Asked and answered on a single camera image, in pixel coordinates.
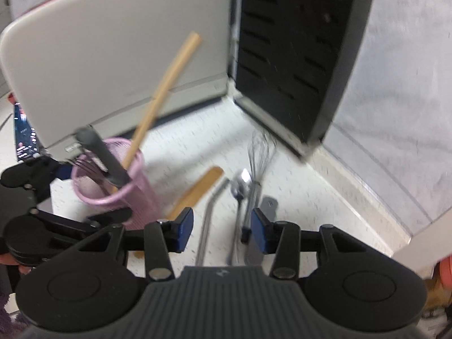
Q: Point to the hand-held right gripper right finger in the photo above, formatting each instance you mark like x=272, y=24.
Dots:
x=259, y=235

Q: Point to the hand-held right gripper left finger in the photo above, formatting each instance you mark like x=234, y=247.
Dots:
x=185, y=229

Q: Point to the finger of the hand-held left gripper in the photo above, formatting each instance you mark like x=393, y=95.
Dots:
x=70, y=224
x=65, y=173

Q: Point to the metal fork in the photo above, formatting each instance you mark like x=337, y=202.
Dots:
x=88, y=167

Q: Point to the metal straw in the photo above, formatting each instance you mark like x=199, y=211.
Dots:
x=208, y=219

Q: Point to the wooden spatula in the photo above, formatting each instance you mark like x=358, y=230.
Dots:
x=197, y=190

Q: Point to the metal spoon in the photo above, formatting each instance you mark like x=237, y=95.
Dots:
x=240, y=187

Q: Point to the pink mesh cup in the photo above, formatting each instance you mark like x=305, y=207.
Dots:
x=137, y=187

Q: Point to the wooden chopstick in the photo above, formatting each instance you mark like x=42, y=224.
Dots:
x=159, y=95

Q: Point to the person's left hand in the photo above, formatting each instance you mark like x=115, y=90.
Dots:
x=7, y=259

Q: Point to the smartphone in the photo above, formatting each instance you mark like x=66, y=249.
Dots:
x=26, y=137

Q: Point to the grey knife block tray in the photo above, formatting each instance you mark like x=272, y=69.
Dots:
x=275, y=123

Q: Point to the white cutting board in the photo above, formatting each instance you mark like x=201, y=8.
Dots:
x=106, y=49

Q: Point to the black knife block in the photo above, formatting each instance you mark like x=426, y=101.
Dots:
x=300, y=42

